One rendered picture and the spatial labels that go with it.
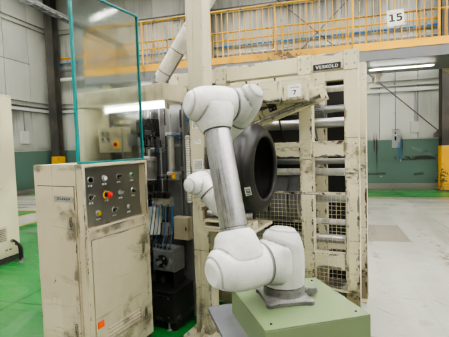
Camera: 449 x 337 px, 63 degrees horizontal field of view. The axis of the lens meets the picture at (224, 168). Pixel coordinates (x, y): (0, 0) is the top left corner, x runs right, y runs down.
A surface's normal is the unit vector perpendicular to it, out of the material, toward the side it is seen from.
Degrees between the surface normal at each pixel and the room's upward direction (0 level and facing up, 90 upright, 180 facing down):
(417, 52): 90
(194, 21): 90
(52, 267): 90
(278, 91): 90
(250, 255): 71
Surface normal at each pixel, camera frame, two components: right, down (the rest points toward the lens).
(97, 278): 0.89, 0.00
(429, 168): -0.26, 0.07
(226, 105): 0.59, -0.14
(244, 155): 0.29, -0.21
